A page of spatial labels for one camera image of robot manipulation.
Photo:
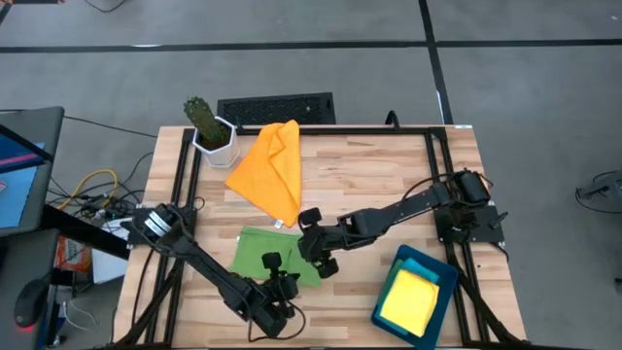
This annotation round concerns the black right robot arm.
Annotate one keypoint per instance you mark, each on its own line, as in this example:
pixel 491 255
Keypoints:
pixel 413 204

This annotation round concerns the dark green microfiber towel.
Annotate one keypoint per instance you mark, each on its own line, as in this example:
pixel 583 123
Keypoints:
pixel 257 253

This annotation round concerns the black desk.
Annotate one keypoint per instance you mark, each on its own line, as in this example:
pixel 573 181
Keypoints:
pixel 29 257

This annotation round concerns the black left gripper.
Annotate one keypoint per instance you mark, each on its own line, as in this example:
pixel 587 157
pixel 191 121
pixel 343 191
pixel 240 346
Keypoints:
pixel 279 287

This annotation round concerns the yellow microfiber towel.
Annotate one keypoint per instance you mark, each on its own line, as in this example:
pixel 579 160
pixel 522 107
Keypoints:
pixel 410 304

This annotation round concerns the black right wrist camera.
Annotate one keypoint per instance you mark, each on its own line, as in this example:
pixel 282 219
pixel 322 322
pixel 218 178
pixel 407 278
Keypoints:
pixel 362 224

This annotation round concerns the white hexagonal plant pot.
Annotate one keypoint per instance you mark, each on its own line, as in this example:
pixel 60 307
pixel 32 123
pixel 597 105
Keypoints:
pixel 221 153

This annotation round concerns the blue plastic tray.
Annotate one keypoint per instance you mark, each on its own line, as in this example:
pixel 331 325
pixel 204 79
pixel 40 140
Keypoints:
pixel 447 287

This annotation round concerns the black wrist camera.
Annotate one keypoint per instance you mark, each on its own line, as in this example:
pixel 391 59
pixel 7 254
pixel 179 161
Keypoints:
pixel 267 318
pixel 362 224

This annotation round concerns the black aluminium table frame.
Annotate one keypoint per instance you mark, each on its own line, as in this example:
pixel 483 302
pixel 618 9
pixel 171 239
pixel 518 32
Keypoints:
pixel 413 130

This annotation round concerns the laptop screen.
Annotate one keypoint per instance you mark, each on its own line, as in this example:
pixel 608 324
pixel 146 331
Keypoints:
pixel 22 170

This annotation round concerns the orange cardboard box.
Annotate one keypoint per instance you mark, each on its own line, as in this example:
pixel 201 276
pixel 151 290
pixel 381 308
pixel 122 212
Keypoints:
pixel 73 253

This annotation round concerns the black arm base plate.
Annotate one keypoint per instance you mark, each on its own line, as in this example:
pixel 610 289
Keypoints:
pixel 138 239
pixel 486 228

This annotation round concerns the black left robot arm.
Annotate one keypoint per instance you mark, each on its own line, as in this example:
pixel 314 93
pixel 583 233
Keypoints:
pixel 204 262

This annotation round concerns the orange microfiber towel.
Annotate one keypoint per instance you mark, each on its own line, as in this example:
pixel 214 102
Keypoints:
pixel 269 175

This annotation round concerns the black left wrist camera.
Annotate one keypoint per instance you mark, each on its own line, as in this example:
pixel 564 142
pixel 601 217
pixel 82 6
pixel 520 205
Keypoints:
pixel 267 318

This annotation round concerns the black computer mouse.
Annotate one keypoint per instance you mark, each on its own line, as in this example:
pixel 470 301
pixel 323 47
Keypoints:
pixel 30 304

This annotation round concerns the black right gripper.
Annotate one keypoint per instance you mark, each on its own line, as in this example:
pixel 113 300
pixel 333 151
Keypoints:
pixel 323 240

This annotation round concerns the green cactus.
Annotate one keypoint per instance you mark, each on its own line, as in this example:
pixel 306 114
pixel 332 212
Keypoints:
pixel 201 119

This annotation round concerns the white paper sheet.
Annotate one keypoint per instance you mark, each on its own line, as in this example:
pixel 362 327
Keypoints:
pixel 109 262

